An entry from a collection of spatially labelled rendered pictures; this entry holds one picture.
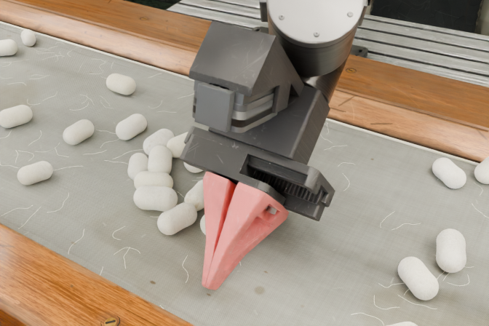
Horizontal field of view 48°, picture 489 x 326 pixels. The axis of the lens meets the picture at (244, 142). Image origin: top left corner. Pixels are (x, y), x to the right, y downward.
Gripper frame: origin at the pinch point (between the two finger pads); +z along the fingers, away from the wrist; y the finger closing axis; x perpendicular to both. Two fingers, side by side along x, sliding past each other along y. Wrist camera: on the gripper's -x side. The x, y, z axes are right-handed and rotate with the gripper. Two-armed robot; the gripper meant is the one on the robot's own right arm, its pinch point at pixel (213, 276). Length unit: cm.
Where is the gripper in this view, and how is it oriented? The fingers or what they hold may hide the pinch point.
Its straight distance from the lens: 39.8
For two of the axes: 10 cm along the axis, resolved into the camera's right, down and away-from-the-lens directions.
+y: 8.6, 3.0, -4.2
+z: -3.9, 9.0, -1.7
